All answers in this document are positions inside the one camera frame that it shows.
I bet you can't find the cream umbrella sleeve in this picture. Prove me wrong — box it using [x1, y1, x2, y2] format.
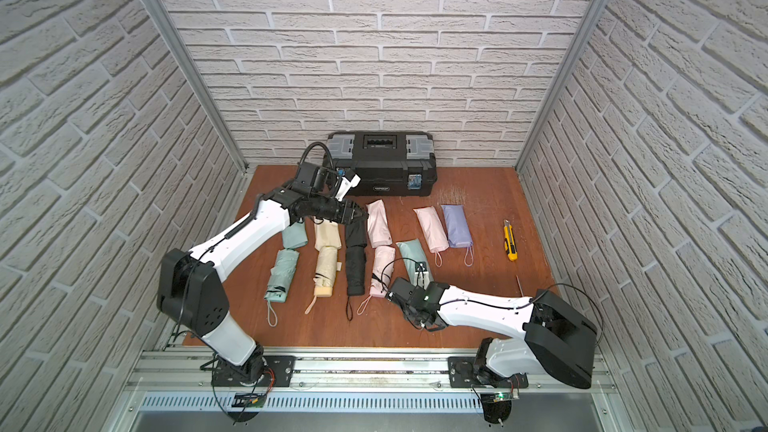
[314, 220, 342, 251]

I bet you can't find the black umbrella sleeve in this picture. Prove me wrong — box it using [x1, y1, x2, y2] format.
[345, 209, 368, 248]

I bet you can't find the mint green sleeved umbrella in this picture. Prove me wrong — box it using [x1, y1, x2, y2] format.
[397, 239, 432, 289]

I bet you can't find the cream sleeved umbrella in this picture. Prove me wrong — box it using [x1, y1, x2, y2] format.
[304, 246, 341, 315]

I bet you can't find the black sleeved umbrella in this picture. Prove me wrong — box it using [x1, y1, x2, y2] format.
[345, 246, 366, 321]

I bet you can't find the light pink sleeved umbrella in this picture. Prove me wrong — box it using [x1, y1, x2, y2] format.
[414, 206, 449, 267]

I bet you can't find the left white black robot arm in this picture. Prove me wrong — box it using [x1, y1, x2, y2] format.
[156, 187, 367, 385]

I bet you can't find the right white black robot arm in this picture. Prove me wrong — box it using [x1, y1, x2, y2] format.
[386, 278, 598, 389]

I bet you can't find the black plastic toolbox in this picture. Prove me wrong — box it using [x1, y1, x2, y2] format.
[326, 131, 438, 197]

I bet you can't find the lavender sleeved umbrella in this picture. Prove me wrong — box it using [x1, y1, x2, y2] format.
[441, 204, 474, 267]

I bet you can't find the yellow black screwdriver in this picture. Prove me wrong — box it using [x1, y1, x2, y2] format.
[516, 275, 525, 297]

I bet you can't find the yellow utility knife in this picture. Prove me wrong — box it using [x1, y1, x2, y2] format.
[503, 220, 518, 262]

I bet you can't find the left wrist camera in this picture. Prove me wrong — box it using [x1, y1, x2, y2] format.
[292, 141, 361, 201]

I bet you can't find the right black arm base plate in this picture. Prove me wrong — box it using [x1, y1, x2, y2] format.
[447, 356, 529, 390]

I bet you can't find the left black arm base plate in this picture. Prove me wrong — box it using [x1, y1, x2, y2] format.
[211, 355, 296, 387]

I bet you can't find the aluminium mounting rail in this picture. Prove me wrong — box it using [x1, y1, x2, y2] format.
[121, 347, 618, 415]

